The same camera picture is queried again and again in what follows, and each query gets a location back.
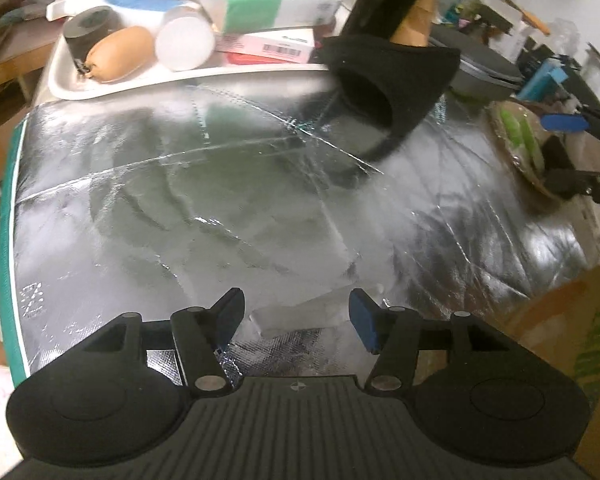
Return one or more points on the pink and white flat box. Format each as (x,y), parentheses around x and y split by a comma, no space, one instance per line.
(270,45)

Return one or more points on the printed cardboard box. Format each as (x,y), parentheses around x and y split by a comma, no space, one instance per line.
(595,310)

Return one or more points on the white cotton pad roll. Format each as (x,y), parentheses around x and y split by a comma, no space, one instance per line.
(185,42)

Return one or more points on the brown kraft paper bag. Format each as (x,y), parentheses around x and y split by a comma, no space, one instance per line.
(420,20)

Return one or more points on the tan egg-shaped object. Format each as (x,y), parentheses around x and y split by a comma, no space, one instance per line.
(122,55)

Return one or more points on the black fabric hat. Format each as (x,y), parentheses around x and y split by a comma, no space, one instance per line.
(395,70)

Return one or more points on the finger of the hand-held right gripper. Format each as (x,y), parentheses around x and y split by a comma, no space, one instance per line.
(562,122)
(580,182)

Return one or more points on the translucent white packet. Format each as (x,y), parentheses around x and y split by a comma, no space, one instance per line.
(300,317)

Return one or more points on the pile of small green sachets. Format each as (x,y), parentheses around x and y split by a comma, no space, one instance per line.
(520,135)

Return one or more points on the white rectangular tray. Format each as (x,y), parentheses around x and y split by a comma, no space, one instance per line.
(80,87)

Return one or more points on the grey zip case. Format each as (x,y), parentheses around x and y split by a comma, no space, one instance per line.
(480,70)

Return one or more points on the white and blue tube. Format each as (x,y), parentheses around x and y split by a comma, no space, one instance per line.
(130,4)

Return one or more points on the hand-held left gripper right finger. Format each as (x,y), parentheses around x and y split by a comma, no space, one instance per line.
(365,317)

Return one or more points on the silver foil mat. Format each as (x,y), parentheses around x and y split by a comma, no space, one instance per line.
(180,210)

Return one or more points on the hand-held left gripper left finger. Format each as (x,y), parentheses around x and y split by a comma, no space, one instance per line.
(230,312)

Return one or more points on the round woven basket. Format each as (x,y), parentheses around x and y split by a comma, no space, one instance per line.
(530,180)

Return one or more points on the light blue small box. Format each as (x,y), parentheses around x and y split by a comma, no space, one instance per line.
(540,80)

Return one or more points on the black tape roll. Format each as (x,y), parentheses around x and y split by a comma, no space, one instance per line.
(87,27)

